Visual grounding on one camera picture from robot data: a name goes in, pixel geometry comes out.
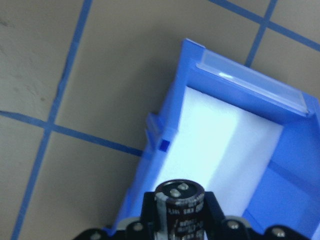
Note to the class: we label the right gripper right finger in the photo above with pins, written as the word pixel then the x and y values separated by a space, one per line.
pixel 219 226

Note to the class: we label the black cylindrical capacitor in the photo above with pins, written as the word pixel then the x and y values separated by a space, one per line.
pixel 179 206

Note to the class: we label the blue plastic bin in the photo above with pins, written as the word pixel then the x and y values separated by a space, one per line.
pixel 289 190

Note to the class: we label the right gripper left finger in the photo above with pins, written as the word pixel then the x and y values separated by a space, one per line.
pixel 143 227

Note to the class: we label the white foam pad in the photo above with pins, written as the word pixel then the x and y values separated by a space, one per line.
pixel 222 147

